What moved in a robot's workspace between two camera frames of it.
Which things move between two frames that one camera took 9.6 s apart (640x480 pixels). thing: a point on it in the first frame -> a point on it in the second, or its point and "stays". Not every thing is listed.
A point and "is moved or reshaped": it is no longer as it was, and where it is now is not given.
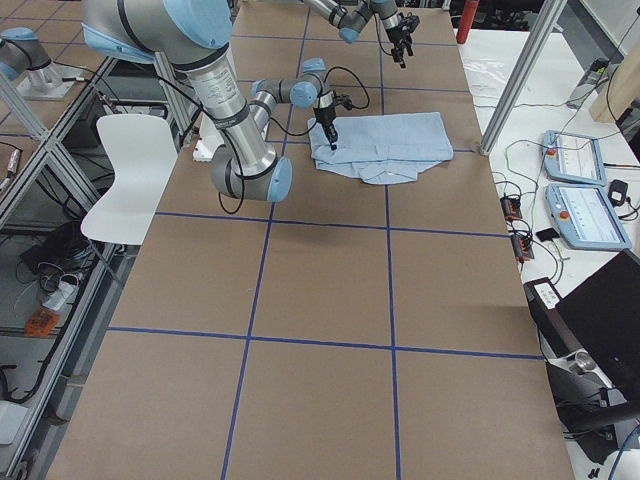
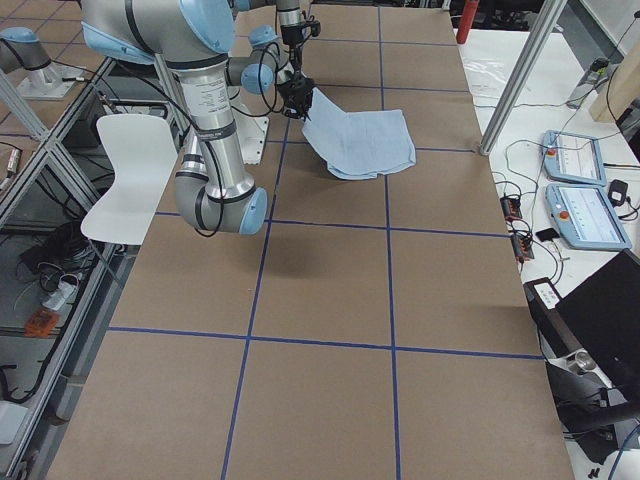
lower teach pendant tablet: x=584 y=217 stays
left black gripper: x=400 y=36 -> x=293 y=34
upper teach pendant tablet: x=576 y=159 stays
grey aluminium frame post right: x=546 y=18 stays
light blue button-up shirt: x=382 y=148 is moved or reshaped
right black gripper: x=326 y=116 -> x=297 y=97
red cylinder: x=469 y=11 stays
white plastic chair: x=143 y=150 stays
